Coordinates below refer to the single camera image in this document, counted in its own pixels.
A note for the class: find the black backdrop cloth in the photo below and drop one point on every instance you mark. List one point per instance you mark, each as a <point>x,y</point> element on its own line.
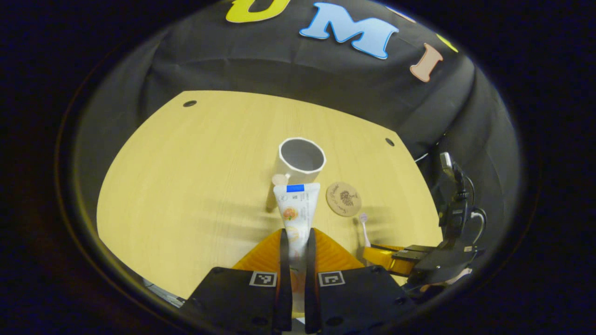
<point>233,70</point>

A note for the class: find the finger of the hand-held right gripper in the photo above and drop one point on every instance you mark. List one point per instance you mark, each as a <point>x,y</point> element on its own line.
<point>386,260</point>

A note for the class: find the white toothpaste tube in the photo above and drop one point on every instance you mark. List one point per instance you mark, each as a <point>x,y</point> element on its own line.
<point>298,204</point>

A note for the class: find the light wooden desktop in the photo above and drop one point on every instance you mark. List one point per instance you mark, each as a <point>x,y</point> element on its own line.
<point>186,186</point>

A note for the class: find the white cup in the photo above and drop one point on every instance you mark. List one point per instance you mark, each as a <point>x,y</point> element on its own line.
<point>302,177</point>

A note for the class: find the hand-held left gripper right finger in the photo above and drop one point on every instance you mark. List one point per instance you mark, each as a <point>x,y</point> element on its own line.
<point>310,270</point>

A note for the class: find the pink toothbrush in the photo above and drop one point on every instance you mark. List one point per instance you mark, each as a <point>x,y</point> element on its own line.
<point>366,232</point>

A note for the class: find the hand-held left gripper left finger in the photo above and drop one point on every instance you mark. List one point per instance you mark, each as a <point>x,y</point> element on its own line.
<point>285,270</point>

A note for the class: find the round wooden coaster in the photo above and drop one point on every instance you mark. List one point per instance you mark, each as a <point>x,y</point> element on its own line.
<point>343,199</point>

